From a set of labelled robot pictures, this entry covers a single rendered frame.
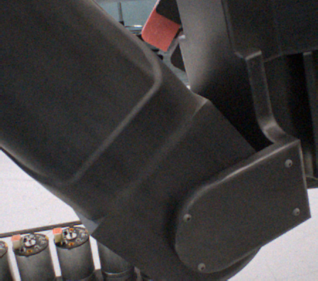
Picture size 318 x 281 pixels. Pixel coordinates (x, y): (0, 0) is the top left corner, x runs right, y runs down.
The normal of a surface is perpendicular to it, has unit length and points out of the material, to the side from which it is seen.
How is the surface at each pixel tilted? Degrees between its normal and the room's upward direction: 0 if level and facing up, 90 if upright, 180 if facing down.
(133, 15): 90
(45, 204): 0
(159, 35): 94
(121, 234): 90
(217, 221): 90
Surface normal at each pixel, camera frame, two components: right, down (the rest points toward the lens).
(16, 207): -0.10, -0.92
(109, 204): 0.39, 0.35
